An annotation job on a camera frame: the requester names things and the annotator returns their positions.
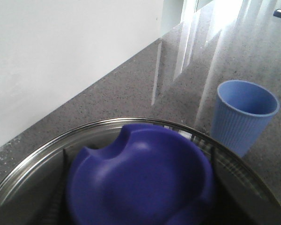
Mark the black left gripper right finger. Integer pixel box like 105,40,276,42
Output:
211,147,281,225

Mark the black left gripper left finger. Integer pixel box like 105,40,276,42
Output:
38,149,72,225

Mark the light blue ribbed cup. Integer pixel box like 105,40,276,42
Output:
210,80,280,157

